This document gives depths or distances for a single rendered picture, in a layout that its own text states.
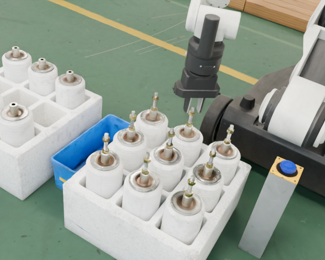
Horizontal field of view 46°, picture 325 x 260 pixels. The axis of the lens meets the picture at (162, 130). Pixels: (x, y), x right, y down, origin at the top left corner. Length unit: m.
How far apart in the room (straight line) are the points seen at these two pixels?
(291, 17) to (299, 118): 1.68
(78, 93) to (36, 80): 0.15
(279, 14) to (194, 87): 1.82
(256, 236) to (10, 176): 0.72
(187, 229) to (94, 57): 1.24
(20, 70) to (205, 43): 0.74
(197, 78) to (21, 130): 0.51
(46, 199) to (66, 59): 0.88
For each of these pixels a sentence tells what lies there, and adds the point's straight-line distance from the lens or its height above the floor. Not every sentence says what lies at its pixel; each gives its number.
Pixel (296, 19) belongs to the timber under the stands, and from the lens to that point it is 2.75.
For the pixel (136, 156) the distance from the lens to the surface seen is 1.07.
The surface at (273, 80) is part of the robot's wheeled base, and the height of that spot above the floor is 0.17.
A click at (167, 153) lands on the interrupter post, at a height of 0.27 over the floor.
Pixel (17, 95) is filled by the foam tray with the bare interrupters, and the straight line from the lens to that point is 1.42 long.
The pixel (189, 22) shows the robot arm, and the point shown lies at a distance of 0.92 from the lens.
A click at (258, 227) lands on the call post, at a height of 0.12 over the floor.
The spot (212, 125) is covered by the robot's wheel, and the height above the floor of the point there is 0.14.
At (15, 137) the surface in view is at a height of 0.20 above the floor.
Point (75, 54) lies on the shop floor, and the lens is 1.99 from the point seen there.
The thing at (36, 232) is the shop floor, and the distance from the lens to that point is 1.18.
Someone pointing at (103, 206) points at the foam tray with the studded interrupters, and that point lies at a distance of 0.99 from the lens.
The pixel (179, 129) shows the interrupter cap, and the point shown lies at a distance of 1.13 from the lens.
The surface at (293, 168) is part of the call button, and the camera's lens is 1.00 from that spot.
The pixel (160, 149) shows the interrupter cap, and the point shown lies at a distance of 1.05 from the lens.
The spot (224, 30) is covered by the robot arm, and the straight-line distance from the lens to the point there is 0.92.
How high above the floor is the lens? 0.94
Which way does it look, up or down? 38 degrees down
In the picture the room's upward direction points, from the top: 9 degrees clockwise
